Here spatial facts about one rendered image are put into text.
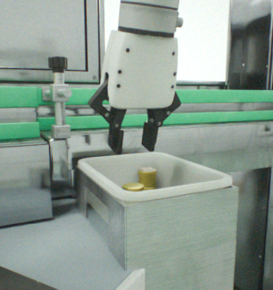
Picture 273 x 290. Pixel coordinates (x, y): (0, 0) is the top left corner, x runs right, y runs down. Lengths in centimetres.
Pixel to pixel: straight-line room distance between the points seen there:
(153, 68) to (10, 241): 31
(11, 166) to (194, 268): 30
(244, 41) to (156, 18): 76
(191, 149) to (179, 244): 35
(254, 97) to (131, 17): 53
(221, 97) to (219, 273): 45
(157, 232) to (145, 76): 20
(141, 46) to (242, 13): 75
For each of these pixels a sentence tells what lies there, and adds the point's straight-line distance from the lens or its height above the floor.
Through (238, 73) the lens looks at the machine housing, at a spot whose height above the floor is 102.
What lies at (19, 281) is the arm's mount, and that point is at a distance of 27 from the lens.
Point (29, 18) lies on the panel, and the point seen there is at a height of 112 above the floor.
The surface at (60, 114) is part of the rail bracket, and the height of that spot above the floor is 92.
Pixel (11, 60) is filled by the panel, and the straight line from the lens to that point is 76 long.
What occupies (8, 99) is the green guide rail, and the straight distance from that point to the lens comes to 49.
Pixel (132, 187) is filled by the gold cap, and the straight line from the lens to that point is 46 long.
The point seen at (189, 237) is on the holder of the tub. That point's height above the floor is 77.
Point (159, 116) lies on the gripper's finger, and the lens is 44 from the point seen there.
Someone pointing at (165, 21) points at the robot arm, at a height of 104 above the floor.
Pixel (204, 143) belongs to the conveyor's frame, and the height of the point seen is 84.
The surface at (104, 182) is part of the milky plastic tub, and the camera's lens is 40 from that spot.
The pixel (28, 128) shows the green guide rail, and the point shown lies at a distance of 50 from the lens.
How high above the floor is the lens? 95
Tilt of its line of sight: 9 degrees down
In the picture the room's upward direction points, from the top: straight up
